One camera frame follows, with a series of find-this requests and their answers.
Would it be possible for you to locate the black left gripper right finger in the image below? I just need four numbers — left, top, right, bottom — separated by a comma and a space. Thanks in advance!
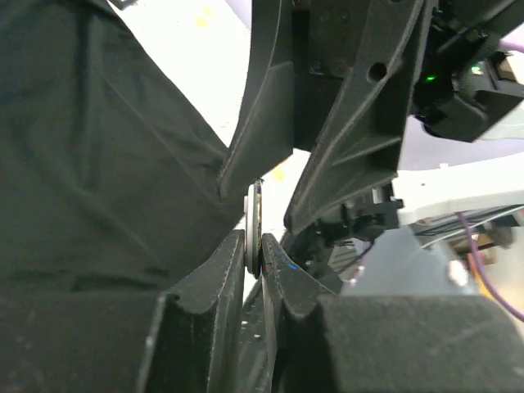
261, 234, 523, 392

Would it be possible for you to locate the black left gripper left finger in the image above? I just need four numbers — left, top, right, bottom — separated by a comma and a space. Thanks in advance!
1, 230, 244, 392

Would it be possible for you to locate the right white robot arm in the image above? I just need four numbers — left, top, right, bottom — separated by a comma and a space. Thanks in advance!
219, 1, 523, 233

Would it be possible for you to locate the round multicolour brooch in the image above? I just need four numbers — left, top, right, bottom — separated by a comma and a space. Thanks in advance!
244, 179, 262, 278

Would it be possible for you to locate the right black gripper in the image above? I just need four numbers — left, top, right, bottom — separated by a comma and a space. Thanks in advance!
284, 1, 523, 233

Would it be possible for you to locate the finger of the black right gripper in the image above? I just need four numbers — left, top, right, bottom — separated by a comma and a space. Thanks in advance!
218, 1, 295, 197

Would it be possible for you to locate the black t-shirt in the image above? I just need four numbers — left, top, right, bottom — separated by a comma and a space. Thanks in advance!
1, 1, 243, 292

